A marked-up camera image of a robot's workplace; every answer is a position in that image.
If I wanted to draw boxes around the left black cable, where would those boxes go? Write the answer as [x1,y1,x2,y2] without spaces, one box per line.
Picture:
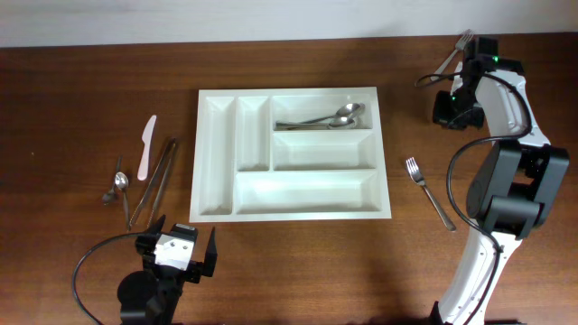
[71,231,145,325]

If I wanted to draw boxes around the steel fork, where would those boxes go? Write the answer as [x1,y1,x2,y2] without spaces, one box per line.
[430,29,475,81]
[406,157,457,232]

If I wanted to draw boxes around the black cable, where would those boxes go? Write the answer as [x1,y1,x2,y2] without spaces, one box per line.
[414,70,534,325]
[71,231,145,325]

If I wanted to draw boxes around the white plastic cutlery tray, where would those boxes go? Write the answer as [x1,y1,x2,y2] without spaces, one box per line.
[189,87,392,223]

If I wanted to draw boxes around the small dark teaspoon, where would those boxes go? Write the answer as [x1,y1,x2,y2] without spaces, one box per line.
[101,156,122,205]

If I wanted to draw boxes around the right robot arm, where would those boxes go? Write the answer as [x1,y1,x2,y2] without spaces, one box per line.
[429,37,570,324]

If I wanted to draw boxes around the right black cable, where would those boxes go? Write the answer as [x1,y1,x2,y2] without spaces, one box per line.
[414,70,534,325]

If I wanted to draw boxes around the small shiny teaspoon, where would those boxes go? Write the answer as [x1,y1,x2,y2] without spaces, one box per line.
[115,172,131,231]

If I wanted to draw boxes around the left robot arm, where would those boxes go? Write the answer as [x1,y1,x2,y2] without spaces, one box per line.
[117,217,218,325]

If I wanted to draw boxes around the metal kitchen tongs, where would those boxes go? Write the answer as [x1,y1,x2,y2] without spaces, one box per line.
[129,138,177,228]

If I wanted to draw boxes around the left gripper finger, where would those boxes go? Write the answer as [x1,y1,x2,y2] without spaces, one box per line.
[202,227,218,277]
[144,215,166,236]

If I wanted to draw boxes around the white plastic knife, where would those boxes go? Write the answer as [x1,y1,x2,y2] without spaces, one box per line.
[137,115,157,181]

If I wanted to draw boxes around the steel tablespoon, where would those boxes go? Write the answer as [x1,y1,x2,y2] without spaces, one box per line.
[275,117,356,130]
[303,103,365,124]

